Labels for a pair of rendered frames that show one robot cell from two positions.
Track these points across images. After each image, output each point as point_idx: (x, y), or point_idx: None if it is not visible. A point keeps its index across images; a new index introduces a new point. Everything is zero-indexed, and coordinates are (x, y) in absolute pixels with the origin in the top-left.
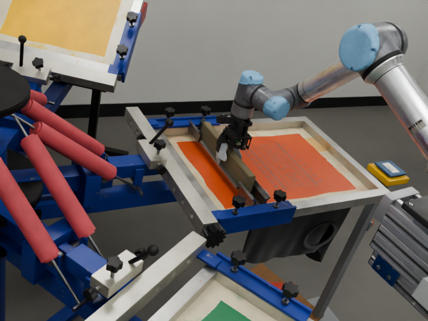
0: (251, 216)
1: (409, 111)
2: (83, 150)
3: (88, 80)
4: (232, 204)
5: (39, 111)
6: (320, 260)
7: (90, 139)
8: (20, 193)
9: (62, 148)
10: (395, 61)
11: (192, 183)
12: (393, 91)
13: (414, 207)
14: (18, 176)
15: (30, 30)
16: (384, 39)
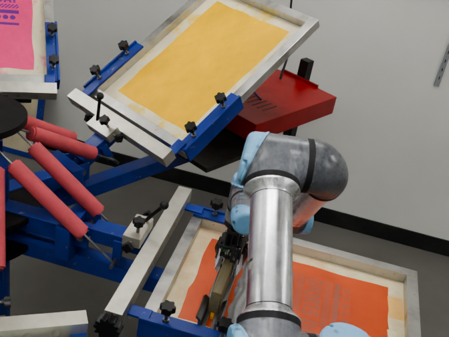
0: (180, 333)
1: (250, 245)
2: (51, 198)
3: (145, 148)
4: (160, 307)
5: (39, 154)
6: None
7: (86, 196)
8: None
9: (30, 189)
10: (265, 182)
11: (164, 277)
12: (250, 216)
13: None
14: (14, 206)
15: (141, 93)
16: (267, 154)
